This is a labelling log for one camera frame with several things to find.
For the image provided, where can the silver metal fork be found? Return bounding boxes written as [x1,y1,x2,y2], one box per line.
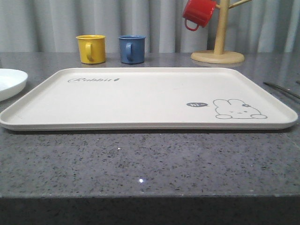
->
[263,82,300,99]

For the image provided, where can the white round plate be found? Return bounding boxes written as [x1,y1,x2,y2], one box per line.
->
[0,68,28,101]

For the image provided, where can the beige rabbit serving tray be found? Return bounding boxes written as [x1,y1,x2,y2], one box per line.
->
[0,67,298,131]

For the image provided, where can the blue enamel mug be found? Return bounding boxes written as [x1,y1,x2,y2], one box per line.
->
[119,35,146,64]

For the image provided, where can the yellow enamel mug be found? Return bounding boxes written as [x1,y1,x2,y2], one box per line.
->
[76,35,106,64]

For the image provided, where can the wooden mug tree stand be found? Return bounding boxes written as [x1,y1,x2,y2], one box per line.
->
[191,0,251,64]

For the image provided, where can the red enamel mug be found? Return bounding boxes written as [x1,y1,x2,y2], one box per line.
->
[182,0,217,31]

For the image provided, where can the grey pleated curtain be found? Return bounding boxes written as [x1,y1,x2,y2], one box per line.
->
[0,0,300,53]

